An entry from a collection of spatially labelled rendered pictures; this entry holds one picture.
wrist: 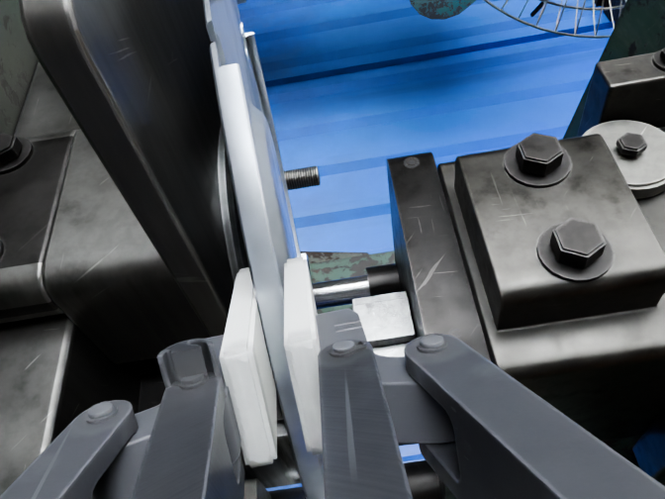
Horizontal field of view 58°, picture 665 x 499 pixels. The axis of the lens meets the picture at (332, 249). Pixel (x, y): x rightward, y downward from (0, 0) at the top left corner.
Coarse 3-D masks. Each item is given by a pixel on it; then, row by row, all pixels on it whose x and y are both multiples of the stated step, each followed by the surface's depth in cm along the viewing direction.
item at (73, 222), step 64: (64, 0) 13; (128, 0) 17; (192, 0) 25; (64, 64) 14; (128, 64) 16; (192, 64) 23; (128, 128) 15; (192, 128) 22; (0, 192) 27; (64, 192) 27; (128, 192) 17; (192, 192) 21; (0, 256) 25; (64, 256) 24; (128, 256) 24; (192, 256) 20; (0, 320) 25; (128, 320) 26; (192, 320) 27
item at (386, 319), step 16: (352, 304) 40; (368, 304) 39; (384, 304) 39; (400, 304) 39; (368, 320) 38; (384, 320) 38; (400, 320) 38; (368, 336) 38; (384, 336) 38; (400, 336) 37; (384, 352) 38; (400, 352) 38
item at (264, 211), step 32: (224, 0) 25; (224, 32) 22; (224, 64) 20; (256, 64) 39; (224, 96) 17; (256, 96) 38; (224, 128) 17; (256, 128) 26; (256, 160) 16; (256, 192) 16; (256, 224) 16; (288, 224) 32; (256, 256) 16; (288, 256) 25; (256, 288) 16; (288, 384) 17; (288, 416) 18; (320, 480) 19
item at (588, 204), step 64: (640, 128) 36; (448, 192) 36; (512, 192) 32; (576, 192) 31; (640, 192) 33; (512, 256) 29; (576, 256) 28; (640, 256) 28; (512, 320) 30; (576, 320) 30; (640, 320) 30; (576, 384) 30; (640, 384) 31
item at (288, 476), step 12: (288, 444) 33; (288, 456) 35; (252, 468) 36; (264, 468) 36; (276, 468) 36; (288, 468) 37; (264, 480) 38; (276, 480) 38; (288, 480) 39; (300, 480) 39
